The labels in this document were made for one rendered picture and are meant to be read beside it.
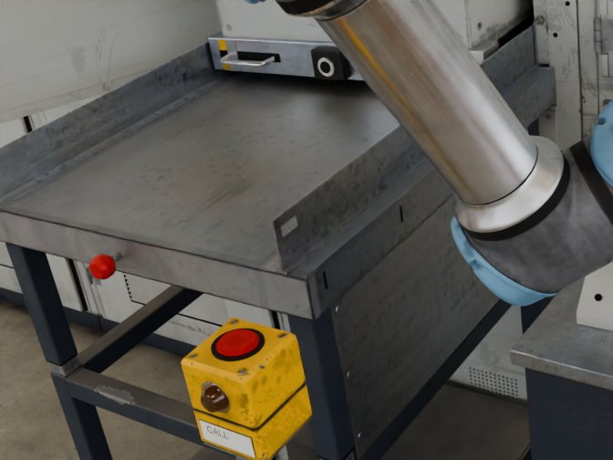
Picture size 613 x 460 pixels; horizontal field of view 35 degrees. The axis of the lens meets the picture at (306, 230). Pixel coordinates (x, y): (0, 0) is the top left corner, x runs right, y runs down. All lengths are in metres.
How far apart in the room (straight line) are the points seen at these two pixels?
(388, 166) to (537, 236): 0.39
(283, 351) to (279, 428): 0.07
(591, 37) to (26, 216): 0.88
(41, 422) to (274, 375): 1.66
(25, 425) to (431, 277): 1.39
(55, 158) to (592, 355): 0.88
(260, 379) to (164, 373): 1.67
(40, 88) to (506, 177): 1.18
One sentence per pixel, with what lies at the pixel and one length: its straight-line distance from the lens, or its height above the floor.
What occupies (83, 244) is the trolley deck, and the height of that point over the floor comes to 0.82.
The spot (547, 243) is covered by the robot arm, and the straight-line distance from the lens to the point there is 0.93.
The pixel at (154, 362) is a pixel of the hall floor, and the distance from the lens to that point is 2.60.
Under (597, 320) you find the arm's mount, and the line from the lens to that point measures 1.13.
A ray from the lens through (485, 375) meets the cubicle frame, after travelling 2.00.
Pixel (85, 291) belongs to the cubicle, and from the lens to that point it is 2.76.
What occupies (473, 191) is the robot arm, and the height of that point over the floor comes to 0.99.
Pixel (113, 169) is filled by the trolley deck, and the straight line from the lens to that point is 1.51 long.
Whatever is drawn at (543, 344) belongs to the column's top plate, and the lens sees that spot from 1.12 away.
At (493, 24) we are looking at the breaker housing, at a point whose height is 0.94.
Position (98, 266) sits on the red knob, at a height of 0.83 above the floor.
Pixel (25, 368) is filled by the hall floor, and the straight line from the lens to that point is 2.75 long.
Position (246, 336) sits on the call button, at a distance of 0.91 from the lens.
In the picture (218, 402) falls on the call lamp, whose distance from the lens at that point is 0.89.
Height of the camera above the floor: 1.39
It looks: 27 degrees down
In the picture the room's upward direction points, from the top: 10 degrees counter-clockwise
